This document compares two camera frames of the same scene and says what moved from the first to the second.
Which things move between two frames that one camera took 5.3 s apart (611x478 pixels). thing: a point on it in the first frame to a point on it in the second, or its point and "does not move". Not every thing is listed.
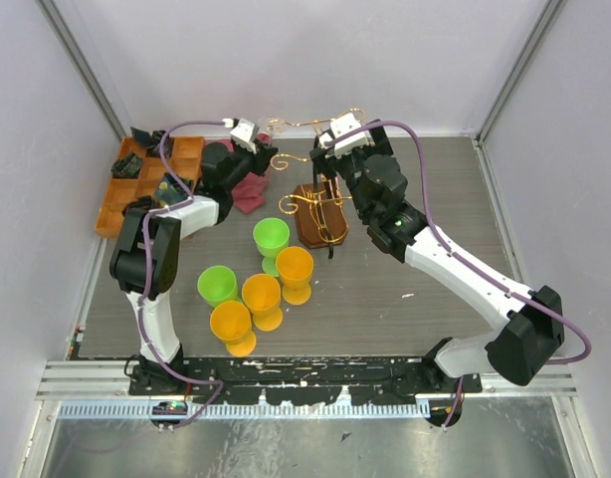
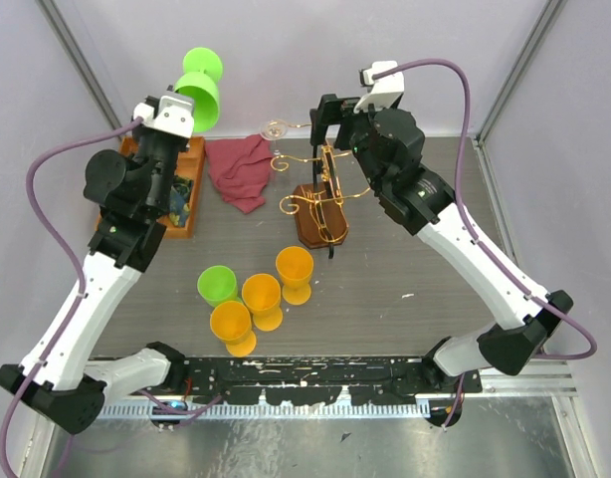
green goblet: x=218 y=284 does not move
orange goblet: x=261 y=295 does not move
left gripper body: x=245 y=162 to x=161 y=157
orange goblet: x=295 y=265 does not move
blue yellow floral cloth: x=169 y=191 does not move
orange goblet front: x=232 y=325 does not move
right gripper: x=329 y=165 to x=333 y=111
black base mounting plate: x=297 y=380 does not move
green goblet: x=271 y=236 to x=203 y=67
